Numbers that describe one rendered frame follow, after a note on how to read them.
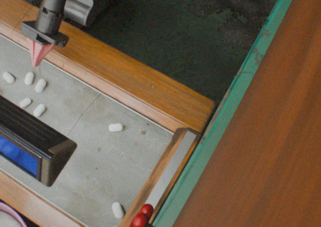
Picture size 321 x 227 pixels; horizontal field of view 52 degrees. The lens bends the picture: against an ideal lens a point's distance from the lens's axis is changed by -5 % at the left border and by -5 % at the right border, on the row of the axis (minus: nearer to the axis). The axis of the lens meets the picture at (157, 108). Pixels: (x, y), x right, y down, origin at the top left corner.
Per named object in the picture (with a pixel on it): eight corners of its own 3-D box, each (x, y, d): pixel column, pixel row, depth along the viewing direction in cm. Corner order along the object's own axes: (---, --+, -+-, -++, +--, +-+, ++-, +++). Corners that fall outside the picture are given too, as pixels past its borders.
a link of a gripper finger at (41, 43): (33, 73, 80) (44, 37, 76) (11, 59, 81) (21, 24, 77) (50, 68, 86) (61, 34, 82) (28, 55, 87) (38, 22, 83)
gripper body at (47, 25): (52, 47, 76) (62, 18, 73) (19, 28, 78) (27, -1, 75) (67, 44, 82) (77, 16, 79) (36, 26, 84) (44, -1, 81)
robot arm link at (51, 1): (56, -21, 78) (43, -21, 72) (81, -9, 77) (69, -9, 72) (48, 6, 80) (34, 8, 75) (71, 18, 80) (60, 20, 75)
